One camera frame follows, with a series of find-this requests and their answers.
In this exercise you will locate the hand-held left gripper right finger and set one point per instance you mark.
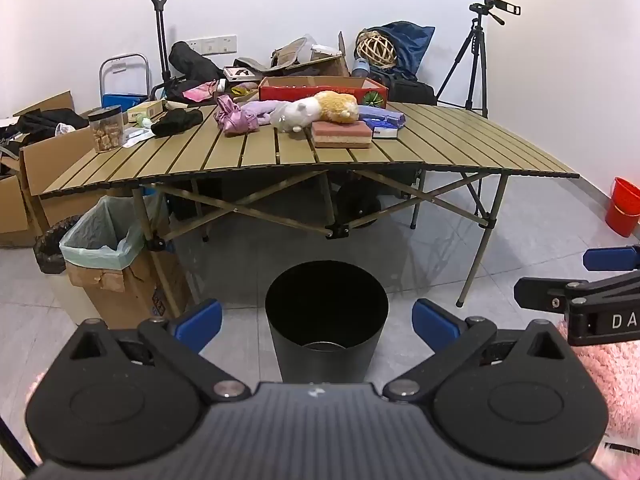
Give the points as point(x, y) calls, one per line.
point(435, 325)

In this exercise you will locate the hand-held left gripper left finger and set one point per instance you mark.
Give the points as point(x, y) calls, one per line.
point(200, 325)

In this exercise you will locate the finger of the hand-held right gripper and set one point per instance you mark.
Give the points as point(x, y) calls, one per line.
point(540, 293)
point(610, 258)

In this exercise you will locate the black trash bin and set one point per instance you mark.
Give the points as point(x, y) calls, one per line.
point(290, 355)

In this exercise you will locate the blue packet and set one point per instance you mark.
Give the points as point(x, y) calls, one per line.
point(385, 134)

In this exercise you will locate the pink satin bag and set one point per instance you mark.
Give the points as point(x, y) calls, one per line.
point(235, 120)

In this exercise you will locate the purple woven pouch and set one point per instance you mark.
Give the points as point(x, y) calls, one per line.
point(390, 119)

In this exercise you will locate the pink and yellow sponge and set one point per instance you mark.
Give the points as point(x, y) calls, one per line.
point(340, 132)

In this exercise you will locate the purple fluffy towel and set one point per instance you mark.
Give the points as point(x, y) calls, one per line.
point(265, 107)

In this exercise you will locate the white plush toy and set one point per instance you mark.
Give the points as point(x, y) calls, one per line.
point(295, 112)

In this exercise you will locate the orange plush toy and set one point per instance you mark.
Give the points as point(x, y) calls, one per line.
point(337, 105)

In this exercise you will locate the red bucket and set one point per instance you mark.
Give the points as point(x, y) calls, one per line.
point(622, 210)

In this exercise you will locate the pink fluffy rug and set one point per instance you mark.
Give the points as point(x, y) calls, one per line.
point(615, 380)

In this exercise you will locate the tall cardboard box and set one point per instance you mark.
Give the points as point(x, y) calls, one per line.
point(130, 290)

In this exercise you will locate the pale green bin liner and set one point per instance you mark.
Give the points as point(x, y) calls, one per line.
point(80, 245)

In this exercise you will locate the tan folding table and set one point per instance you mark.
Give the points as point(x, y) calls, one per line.
point(250, 152)

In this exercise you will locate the white blister pack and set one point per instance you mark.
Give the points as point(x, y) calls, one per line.
point(132, 137)

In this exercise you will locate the black gloves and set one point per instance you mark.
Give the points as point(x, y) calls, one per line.
point(175, 121)

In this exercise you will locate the small green bottle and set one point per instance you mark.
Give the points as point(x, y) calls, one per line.
point(143, 121)

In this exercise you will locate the clear jar with black lid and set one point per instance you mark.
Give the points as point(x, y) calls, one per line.
point(106, 135)

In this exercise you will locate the yellow box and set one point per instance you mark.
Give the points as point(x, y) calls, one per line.
point(145, 109)

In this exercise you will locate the large cardboard box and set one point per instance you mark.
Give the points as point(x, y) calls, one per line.
point(50, 160)

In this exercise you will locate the small cardboard box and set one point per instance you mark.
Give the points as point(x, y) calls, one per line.
point(10, 205)

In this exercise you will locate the pink packet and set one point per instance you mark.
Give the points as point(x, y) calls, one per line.
point(197, 92)

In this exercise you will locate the black suitcase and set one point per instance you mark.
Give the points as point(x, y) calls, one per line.
point(410, 92)

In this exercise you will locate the yellow snack packet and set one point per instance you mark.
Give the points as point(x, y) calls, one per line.
point(242, 91)

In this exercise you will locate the black tripod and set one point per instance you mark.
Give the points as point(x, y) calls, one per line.
point(472, 60)

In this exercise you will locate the red cardboard box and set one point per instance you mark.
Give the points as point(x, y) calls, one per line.
point(280, 94)

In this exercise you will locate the black clothes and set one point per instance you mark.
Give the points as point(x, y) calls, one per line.
point(45, 122)

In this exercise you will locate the brown and white book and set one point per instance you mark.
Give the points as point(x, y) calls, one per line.
point(237, 72)

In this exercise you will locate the black duffel bag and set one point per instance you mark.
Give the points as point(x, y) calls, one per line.
point(190, 62)

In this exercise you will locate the beige felt cloth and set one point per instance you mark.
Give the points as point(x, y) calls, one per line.
point(260, 62)

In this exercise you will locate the blue water bottle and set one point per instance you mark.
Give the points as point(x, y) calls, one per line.
point(361, 66)

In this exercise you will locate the brown cardboard box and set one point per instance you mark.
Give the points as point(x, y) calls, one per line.
point(330, 66)

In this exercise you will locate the blue cloth bag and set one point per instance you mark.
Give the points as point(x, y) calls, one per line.
point(410, 45)

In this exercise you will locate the rattan ball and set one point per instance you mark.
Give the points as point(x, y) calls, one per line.
point(375, 50)

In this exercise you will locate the white plastic box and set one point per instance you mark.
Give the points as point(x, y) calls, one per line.
point(325, 51)

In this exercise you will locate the white wall outlet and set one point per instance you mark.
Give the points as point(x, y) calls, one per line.
point(210, 46)
point(194, 46)
point(228, 44)

